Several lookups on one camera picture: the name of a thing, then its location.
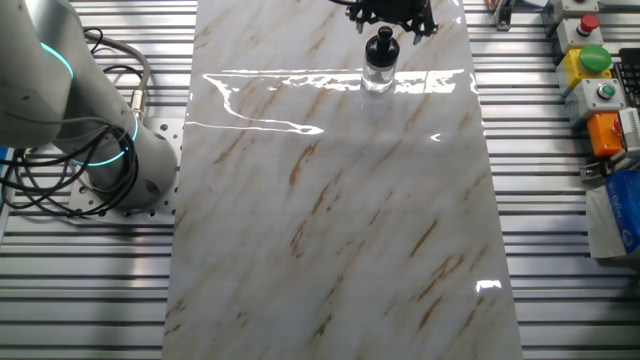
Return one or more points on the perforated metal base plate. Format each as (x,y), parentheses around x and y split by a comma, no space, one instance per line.
(167,135)

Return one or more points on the small metal clamp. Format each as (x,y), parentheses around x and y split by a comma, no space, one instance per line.
(591,171)

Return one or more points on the orange button box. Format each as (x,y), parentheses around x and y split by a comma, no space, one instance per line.
(602,135)

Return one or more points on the plain grey button box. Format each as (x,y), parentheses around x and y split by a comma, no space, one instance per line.
(570,10)

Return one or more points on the clear glass jar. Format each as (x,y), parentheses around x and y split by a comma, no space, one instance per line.
(378,80)

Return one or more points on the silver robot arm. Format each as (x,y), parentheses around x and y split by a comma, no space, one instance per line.
(30,75)

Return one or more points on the black keyboard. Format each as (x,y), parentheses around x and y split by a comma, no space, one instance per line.
(630,75)

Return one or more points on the blue white tissue packet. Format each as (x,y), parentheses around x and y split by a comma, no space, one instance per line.
(625,210)

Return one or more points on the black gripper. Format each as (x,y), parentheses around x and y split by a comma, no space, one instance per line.
(395,10)

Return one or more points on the grey finned metal device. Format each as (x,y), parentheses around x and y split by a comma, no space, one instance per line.
(631,127)

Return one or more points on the yellow box green button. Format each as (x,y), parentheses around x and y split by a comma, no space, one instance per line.
(567,70)

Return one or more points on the blue printed poster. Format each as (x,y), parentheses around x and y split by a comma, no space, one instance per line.
(2,154)

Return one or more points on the upright metal bracket piece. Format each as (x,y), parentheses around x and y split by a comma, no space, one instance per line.
(502,15)

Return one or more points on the red button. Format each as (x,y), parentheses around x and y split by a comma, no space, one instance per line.
(575,35)

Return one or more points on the grey box small green button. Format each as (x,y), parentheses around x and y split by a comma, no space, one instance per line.
(590,100)

